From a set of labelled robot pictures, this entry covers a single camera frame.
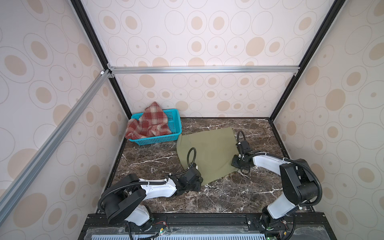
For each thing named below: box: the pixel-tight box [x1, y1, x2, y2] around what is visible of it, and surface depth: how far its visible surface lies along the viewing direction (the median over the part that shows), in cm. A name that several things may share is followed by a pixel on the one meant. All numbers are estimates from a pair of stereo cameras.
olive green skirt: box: [176, 127, 237, 186], surface depth 96 cm
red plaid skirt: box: [125, 101, 172, 140], surface depth 111 cm
